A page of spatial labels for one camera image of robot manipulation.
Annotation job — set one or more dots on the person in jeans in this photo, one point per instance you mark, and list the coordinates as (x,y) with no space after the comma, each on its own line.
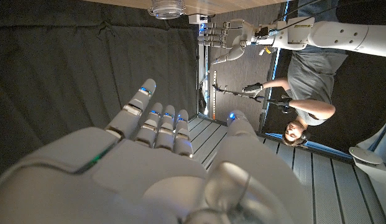
(314,77)

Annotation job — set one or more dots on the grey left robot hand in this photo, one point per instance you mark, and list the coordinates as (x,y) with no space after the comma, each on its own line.
(236,34)

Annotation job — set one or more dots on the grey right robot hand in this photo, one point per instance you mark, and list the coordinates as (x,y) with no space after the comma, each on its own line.
(127,180)

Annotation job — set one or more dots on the clear glass jar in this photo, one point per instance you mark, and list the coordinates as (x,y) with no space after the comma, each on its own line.
(166,9)

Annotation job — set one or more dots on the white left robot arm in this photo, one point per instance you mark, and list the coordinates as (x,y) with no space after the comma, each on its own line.
(335,35)

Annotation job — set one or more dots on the black backdrop curtain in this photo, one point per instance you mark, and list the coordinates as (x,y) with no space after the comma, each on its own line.
(71,68)

